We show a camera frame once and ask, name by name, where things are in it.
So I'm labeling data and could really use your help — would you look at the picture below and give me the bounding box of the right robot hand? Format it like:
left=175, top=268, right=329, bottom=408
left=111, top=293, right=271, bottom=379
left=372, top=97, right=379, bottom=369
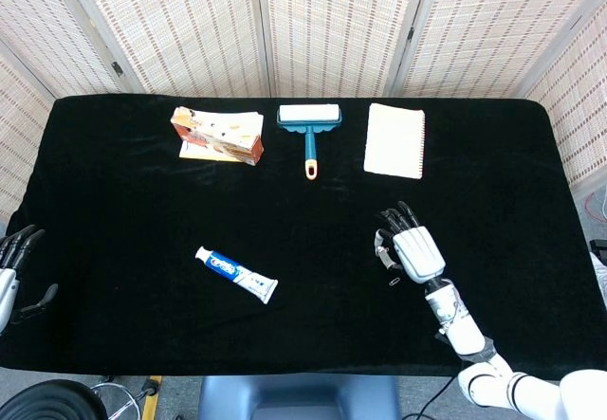
left=374, top=200, right=448, bottom=285

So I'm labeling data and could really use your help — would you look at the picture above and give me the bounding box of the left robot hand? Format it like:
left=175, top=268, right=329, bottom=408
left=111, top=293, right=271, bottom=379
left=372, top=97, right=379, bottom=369
left=0, top=224, right=59, bottom=337

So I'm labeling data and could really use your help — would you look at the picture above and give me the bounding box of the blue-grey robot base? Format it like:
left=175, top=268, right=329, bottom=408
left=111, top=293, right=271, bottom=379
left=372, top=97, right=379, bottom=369
left=197, top=374, right=400, bottom=420

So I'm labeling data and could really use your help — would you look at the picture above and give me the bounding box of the white spiral notebook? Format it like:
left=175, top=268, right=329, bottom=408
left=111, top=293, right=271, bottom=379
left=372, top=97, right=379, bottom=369
left=362, top=102, right=427, bottom=181

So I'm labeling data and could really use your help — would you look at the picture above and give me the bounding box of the woven folding screen panel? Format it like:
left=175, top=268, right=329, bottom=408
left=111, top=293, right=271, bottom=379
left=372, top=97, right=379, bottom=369
left=59, top=0, right=272, bottom=99
left=393, top=0, right=607, bottom=100
left=255, top=0, right=431, bottom=99
left=0, top=49, right=54, bottom=222
left=521, top=5, right=607, bottom=190
left=0, top=0, right=143, bottom=100

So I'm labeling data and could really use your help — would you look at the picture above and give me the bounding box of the black round stool seat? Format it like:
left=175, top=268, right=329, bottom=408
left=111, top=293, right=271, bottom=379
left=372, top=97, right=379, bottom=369
left=0, top=378, right=109, bottom=420

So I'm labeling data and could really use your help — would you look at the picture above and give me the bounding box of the blue lint roller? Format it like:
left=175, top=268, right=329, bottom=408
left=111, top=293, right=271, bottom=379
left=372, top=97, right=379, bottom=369
left=276, top=103, right=343, bottom=182

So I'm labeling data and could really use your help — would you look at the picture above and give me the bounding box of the chrome stool base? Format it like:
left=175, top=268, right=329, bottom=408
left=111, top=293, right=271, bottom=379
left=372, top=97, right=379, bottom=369
left=89, top=374, right=162, bottom=420

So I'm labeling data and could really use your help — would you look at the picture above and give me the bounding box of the blue white toothpaste tube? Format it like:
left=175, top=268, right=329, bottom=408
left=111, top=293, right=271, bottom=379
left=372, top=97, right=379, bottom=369
left=194, top=245, right=280, bottom=304

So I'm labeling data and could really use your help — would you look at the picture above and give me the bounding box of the black velvet tablecloth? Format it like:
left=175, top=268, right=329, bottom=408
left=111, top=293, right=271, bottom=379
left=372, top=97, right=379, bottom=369
left=0, top=94, right=607, bottom=384

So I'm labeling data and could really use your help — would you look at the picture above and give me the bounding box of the orange biscuit box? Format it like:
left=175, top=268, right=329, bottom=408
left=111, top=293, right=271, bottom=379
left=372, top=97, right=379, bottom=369
left=170, top=106, right=266, bottom=167

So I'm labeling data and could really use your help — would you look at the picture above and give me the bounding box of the black cable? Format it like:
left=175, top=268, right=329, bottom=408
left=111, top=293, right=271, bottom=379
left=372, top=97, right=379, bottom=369
left=400, top=374, right=459, bottom=420

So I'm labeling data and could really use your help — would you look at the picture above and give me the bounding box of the red cable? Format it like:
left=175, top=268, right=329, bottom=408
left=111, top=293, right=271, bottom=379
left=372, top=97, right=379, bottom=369
left=583, top=191, right=607, bottom=225

